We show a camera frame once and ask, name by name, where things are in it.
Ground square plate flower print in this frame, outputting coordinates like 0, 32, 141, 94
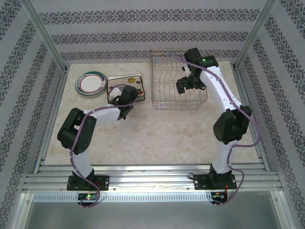
107, 73, 146, 105

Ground round plate thin green rim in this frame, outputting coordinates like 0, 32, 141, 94
77, 88, 107, 99

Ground round plate wide green band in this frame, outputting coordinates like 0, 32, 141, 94
75, 71, 107, 96

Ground grey metal panel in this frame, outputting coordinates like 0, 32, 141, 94
23, 201, 284, 229

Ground silver wire dish rack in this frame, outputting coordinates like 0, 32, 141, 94
149, 49, 208, 109

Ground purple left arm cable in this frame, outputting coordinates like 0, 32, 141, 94
69, 83, 139, 209

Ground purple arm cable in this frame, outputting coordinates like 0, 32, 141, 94
173, 53, 262, 208
69, 83, 139, 209

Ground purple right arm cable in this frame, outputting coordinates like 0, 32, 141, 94
173, 53, 262, 208

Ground aluminium extrusion frame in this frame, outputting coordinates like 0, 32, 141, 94
0, 0, 305, 229

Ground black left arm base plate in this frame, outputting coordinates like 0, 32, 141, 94
66, 175, 110, 191

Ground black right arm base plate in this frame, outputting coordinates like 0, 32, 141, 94
194, 174, 238, 191

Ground slotted grey cable duct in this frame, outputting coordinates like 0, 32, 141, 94
32, 193, 213, 202

